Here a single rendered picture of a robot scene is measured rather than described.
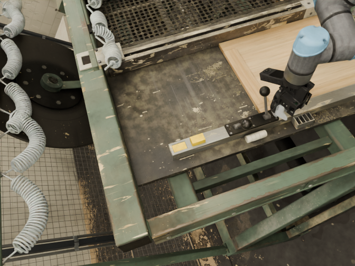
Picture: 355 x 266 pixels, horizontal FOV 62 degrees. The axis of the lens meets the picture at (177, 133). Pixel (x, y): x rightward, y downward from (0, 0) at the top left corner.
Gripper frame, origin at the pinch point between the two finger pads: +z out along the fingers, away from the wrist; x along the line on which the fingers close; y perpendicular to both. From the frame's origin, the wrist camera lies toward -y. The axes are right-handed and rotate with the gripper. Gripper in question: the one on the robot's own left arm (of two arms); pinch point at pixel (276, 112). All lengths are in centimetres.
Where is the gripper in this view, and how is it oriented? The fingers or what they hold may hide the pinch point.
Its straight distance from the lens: 108.9
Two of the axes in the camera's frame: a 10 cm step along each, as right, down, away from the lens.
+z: 0.6, 5.2, 8.5
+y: 6.3, 6.4, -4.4
